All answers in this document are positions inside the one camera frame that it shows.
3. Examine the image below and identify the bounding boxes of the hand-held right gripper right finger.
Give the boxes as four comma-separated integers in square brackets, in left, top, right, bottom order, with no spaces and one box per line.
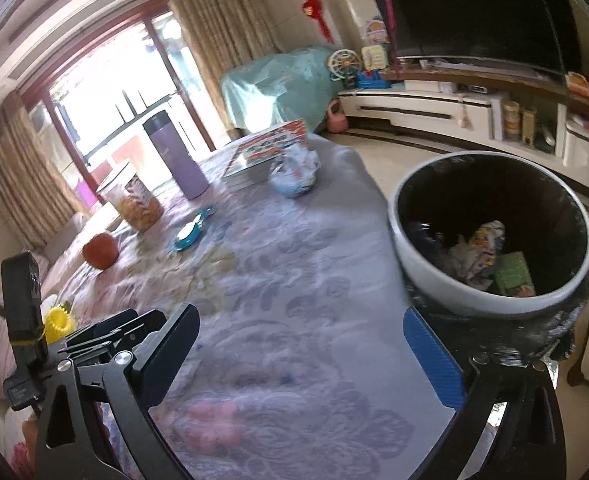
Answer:
[403,305,572,480]

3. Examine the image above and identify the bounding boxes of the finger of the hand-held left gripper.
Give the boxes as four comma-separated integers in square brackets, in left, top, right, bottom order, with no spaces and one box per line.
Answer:
[74,309,141,342]
[64,310,168,362]

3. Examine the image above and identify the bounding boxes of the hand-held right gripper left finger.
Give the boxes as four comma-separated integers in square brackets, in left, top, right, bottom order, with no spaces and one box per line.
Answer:
[34,304,201,480]

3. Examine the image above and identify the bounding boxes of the printed wrapper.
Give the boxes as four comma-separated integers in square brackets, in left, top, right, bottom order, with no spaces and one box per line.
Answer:
[447,220,506,291]

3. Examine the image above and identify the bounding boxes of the green cardboard box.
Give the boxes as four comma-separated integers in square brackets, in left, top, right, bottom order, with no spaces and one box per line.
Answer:
[494,251,536,297]

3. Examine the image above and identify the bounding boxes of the white rimmed trash bin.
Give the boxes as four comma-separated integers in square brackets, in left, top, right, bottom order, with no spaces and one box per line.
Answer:
[387,151,589,362]

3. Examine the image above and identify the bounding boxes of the yellow toy cup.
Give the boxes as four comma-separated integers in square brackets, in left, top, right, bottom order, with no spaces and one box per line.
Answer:
[43,301,78,345]

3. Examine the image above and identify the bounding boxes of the orange fruit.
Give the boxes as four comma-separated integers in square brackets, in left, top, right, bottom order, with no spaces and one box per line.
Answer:
[83,232,120,270]

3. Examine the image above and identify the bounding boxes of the clear snack canister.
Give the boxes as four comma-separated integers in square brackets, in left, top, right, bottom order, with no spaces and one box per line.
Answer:
[96,160,166,234]

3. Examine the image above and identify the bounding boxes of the short beige curtain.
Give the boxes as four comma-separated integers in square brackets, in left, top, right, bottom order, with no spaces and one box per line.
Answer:
[0,95,83,249]

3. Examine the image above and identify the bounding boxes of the purple thermos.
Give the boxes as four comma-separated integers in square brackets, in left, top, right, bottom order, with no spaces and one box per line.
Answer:
[142,108,210,201]

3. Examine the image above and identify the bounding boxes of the crumpled white blue wrapper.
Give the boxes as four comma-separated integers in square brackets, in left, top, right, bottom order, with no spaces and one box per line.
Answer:
[268,144,321,197]

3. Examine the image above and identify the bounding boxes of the stack of books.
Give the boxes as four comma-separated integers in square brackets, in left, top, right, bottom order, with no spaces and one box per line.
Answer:
[223,119,309,191]

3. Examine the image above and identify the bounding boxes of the red framed glass door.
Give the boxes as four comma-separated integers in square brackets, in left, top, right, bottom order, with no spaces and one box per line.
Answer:
[19,0,216,211]

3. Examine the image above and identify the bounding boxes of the wooden house model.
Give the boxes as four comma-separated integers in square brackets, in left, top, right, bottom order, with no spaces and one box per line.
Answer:
[521,107,538,147]

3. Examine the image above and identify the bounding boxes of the round wooden boxes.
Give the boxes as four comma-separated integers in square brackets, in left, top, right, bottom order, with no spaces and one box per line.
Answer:
[503,101,521,142]

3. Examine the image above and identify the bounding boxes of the white television cabinet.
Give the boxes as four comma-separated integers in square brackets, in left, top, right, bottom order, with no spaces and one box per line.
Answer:
[337,67,589,182]

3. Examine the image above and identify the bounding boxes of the pink toy kettlebell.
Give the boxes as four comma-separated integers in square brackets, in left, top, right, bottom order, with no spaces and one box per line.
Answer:
[325,99,349,134]

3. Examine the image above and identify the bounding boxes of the blue toy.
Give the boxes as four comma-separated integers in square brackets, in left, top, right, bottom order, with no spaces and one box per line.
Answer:
[357,70,390,90]

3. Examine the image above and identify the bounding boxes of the teal dust cover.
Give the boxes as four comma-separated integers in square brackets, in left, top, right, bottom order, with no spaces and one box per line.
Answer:
[220,45,345,134]

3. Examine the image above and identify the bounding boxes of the long beige curtain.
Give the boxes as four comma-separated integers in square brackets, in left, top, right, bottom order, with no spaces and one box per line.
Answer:
[164,0,280,146]

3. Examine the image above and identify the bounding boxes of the green toy radio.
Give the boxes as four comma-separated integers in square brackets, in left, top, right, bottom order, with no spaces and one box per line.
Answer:
[361,45,388,71]

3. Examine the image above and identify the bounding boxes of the toy ferris wheel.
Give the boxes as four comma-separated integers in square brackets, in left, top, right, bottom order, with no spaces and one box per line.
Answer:
[327,49,363,84]

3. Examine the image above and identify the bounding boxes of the orange toy cash register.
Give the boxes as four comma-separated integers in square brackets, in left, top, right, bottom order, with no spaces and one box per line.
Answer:
[567,72,589,99]

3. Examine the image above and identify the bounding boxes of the toy house picture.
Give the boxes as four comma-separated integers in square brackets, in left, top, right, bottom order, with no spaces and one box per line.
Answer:
[364,16,390,44]

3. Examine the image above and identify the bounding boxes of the black television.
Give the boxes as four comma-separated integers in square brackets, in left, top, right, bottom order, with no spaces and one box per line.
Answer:
[359,0,583,79]

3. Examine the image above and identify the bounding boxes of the red hanging decoration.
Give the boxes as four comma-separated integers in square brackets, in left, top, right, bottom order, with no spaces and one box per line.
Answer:
[278,0,335,44]

